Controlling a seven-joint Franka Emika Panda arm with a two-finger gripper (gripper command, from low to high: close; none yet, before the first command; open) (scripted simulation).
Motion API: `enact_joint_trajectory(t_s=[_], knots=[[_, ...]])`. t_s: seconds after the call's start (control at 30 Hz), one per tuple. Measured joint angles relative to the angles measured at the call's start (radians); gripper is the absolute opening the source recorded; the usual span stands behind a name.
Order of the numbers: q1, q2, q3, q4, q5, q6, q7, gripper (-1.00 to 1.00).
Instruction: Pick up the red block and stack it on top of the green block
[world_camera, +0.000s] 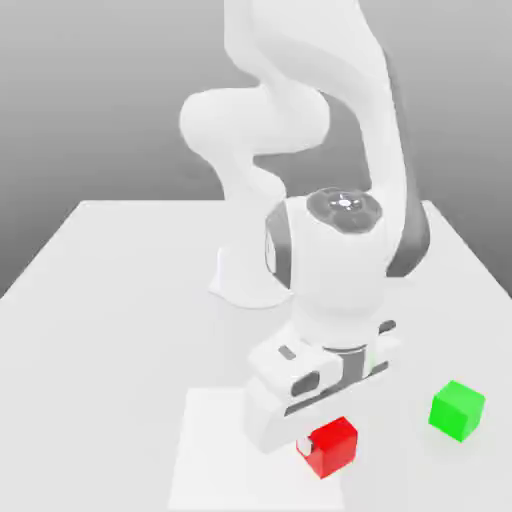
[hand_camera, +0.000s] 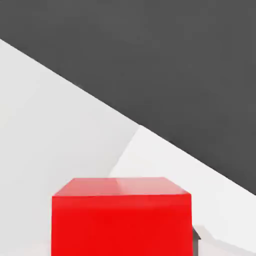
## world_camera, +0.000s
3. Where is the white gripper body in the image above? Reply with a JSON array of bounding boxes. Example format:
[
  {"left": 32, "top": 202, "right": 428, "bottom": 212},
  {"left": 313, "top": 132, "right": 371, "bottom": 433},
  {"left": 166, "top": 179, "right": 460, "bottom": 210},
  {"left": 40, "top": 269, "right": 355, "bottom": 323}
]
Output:
[{"left": 243, "top": 338, "right": 402, "bottom": 454}]

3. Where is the small red cube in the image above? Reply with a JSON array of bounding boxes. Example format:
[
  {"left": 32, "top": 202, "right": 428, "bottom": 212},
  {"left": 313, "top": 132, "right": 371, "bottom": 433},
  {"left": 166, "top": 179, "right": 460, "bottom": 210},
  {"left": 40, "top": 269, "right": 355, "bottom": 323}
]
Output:
[{"left": 296, "top": 415, "right": 359, "bottom": 480}]

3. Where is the small green cube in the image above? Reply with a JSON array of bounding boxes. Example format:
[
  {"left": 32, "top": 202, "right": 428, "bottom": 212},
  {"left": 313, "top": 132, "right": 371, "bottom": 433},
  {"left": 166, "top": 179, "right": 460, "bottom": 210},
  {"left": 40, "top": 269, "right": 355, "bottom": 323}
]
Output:
[{"left": 427, "top": 379, "right": 487, "bottom": 444}]

